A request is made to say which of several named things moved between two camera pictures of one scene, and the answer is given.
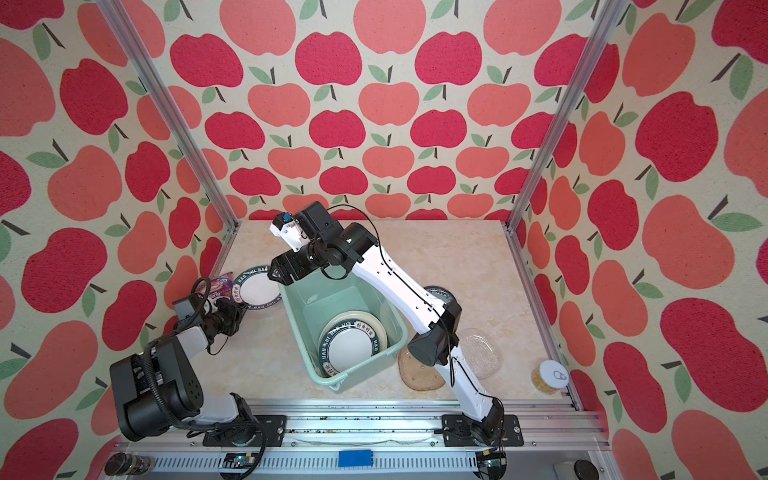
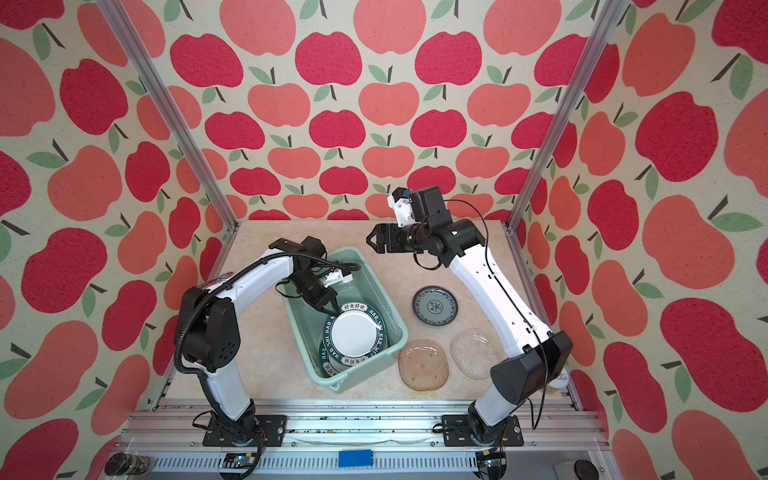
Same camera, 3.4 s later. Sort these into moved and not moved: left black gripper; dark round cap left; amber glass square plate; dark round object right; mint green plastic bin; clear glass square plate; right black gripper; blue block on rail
Moved: left black gripper; right black gripper
Not moved: mint green plastic bin; dark round cap left; dark round object right; blue block on rail; amber glass square plate; clear glass square plate
